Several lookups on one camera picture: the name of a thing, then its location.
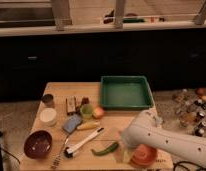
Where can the red yellow apple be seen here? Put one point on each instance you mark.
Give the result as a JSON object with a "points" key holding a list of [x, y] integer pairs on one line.
{"points": [[98, 113]]}

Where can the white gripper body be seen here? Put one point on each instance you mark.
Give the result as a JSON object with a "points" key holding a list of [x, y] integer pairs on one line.
{"points": [[123, 155]]}

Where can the orange bowl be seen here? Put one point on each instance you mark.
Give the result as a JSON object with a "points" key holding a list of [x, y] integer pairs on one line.
{"points": [[143, 156]]}

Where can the small dark red item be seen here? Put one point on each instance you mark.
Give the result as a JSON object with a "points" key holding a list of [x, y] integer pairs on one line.
{"points": [[85, 100]]}

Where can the white round lid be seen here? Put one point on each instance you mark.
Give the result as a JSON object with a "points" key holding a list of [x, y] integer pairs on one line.
{"points": [[48, 116]]}

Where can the small metal cup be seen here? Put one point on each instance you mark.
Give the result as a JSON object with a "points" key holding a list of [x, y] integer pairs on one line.
{"points": [[48, 100]]}

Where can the green pepper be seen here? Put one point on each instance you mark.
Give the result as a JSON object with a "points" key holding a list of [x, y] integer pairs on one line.
{"points": [[113, 147]]}

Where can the white black brush tool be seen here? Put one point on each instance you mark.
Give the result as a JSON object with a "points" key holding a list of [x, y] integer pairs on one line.
{"points": [[70, 151]]}

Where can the yellow corn cob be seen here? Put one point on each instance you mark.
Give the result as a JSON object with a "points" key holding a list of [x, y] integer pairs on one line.
{"points": [[88, 125]]}

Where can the spice bottles cluster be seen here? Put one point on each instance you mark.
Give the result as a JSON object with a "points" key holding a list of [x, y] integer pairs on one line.
{"points": [[191, 113]]}

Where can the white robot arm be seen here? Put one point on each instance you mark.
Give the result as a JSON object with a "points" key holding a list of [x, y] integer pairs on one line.
{"points": [[144, 130]]}

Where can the green plastic tray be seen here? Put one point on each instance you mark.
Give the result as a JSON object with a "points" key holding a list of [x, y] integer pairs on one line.
{"points": [[125, 93]]}

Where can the silver fork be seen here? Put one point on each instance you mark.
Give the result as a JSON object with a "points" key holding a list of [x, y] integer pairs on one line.
{"points": [[57, 159]]}

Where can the small green cup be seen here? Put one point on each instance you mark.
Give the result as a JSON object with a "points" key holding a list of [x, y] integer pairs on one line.
{"points": [[86, 111]]}

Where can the dark purple bowl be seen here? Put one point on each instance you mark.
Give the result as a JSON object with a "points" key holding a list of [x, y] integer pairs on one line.
{"points": [[38, 144]]}

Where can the brown chocolate bar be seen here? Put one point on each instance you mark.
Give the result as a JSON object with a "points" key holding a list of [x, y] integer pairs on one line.
{"points": [[70, 105]]}

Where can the blue sponge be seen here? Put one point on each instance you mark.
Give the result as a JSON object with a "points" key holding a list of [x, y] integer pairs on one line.
{"points": [[71, 124]]}

